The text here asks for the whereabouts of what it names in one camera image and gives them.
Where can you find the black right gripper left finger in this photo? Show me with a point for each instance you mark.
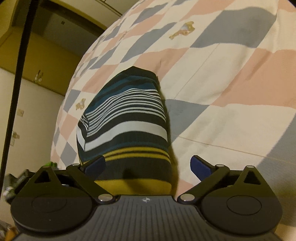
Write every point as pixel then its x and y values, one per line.
pixel 53 202

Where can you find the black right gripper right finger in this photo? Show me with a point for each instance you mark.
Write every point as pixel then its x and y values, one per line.
pixel 234 201

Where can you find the striped dark knit sweater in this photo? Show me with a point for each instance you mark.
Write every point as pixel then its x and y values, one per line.
pixel 126 123

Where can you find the pink grey checkered bedspread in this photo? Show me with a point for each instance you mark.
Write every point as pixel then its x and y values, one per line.
pixel 227 75

